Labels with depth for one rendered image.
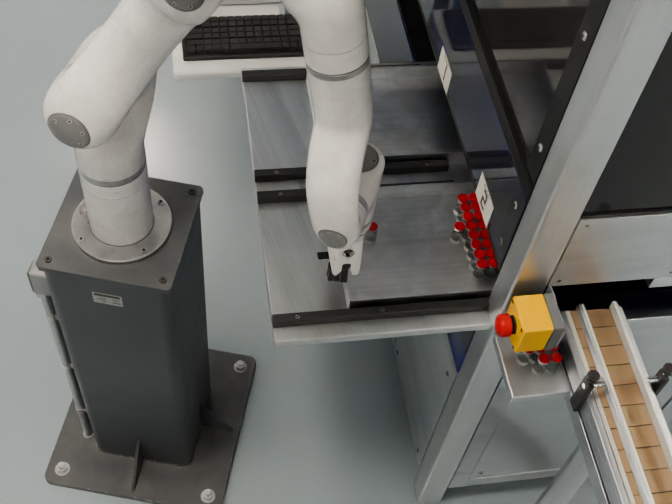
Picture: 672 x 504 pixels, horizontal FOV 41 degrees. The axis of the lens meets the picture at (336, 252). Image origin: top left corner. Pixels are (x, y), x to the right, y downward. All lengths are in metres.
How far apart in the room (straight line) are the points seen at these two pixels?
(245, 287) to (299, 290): 1.06
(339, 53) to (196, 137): 1.92
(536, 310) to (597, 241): 0.15
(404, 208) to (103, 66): 0.70
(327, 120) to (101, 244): 0.62
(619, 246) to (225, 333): 1.40
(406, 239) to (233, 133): 1.45
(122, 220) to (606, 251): 0.85
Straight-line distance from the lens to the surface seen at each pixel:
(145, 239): 1.76
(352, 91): 1.27
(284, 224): 1.77
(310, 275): 1.70
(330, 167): 1.32
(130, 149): 1.59
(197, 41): 2.20
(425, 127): 1.97
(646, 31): 1.19
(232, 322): 2.67
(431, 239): 1.78
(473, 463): 2.28
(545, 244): 1.49
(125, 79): 1.40
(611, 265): 1.60
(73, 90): 1.43
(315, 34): 1.21
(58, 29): 3.54
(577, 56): 1.31
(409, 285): 1.71
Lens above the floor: 2.28
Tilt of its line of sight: 54 degrees down
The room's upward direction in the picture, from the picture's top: 8 degrees clockwise
